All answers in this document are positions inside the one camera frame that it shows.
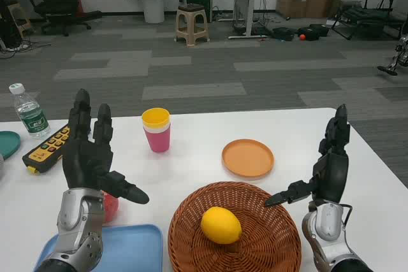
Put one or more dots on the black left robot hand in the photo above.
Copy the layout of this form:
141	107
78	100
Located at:
86	160

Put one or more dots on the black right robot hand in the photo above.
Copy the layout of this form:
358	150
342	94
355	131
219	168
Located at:
333	173

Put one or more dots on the red apple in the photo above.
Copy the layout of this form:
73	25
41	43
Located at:
111	208

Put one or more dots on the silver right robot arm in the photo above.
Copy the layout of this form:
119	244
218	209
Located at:
328	230

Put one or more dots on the yellow black remote controller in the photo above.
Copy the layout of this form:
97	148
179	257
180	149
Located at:
44	154

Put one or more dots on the clear water bottle green label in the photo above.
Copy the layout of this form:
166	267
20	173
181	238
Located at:
32	116

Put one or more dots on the pink plastic cup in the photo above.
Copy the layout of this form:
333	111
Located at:
157	141

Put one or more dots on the white plastic cup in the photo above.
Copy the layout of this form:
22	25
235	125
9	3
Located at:
157	129

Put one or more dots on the teal plastic plate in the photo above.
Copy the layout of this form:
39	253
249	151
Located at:
8	144

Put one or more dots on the yellow plastic cup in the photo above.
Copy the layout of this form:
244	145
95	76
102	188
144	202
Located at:
155	118

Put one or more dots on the orange plastic plate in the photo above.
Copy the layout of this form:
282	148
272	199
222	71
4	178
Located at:
248	159

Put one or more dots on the brown wicker basket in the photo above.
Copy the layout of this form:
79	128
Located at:
271	246

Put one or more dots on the blue plastic tray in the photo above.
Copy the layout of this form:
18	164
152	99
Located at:
134	249

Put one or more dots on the yellow lemon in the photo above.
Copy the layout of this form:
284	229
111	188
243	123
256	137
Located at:
220	225

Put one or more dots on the orange ball on floor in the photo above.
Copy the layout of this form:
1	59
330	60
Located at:
302	37

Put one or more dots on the black bag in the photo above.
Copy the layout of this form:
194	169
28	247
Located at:
318	31
283	33

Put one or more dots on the black folding cart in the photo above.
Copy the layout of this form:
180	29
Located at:
366	17

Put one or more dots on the small cardboard box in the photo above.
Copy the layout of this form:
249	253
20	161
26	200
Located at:
291	4

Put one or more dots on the beige stool brown cushion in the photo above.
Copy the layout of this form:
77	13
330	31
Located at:
191	11

